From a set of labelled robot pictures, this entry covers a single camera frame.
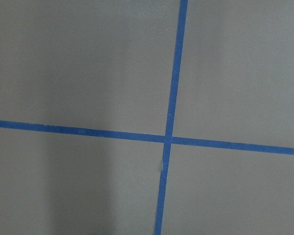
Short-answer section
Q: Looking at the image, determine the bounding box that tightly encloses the brown paper table cover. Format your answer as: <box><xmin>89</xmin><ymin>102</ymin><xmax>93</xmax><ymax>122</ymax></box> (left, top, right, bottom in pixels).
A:
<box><xmin>0</xmin><ymin>0</ymin><xmax>294</xmax><ymax>235</ymax></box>

